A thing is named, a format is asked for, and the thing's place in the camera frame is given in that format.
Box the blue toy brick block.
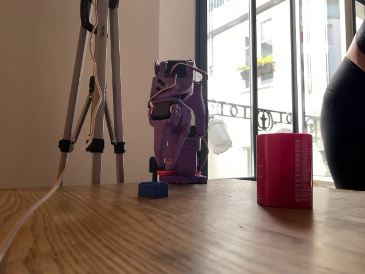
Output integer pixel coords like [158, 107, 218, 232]
[137, 180, 169, 199]

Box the white red servo cable loop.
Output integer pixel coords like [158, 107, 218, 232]
[147, 82, 186, 111]
[171, 63, 209, 84]

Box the grey camera tripod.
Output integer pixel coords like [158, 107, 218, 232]
[56, 0, 127, 185]

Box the flower box with yellow flowers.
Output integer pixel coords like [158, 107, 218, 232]
[236, 53, 277, 81]

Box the person in black clothing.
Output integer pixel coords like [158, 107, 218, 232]
[319, 19, 365, 192]

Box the purple perforated base plate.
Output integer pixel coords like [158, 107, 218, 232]
[159, 173, 208, 185]

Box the black balcony railing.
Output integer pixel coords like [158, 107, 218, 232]
[207, 99, 323, 135]

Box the long servo cable along arm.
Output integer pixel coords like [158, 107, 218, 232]
[198, 83, 210, 175]

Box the white bucket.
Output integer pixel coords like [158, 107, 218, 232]
[207, 115, 233, 156]

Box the black window frame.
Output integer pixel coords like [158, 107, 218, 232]
[194, 0, 359, 181]

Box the red cup with white print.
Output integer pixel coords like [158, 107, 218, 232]
[255, 132, 314, 209]

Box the long white cable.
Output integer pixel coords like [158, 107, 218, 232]
[0, 0, 104, 259]

